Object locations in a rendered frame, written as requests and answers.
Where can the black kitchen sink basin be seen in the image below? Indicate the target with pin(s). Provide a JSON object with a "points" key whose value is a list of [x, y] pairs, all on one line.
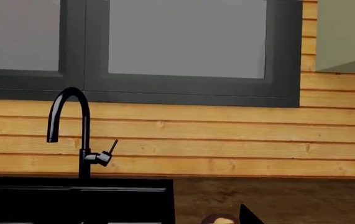
{"points": [[71, 203]]}

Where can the dark grey framed window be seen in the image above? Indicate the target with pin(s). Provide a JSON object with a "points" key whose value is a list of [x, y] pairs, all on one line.
{"points": [[177, 87]]}

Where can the black gooseneck faucet spout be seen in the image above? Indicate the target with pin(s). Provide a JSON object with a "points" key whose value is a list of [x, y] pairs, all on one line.
{"points": [[84, 130]]}

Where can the brown round food item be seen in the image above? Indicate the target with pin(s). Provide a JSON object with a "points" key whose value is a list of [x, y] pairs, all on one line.
{"points": [[220, 219]]}

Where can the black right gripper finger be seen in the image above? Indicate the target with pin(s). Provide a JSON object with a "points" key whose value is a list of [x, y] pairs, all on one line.
{"points": [[248, 217]]}

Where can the pale green wall cabinet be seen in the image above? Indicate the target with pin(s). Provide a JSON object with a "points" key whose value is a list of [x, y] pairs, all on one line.
{"points": [[346, 32]]}

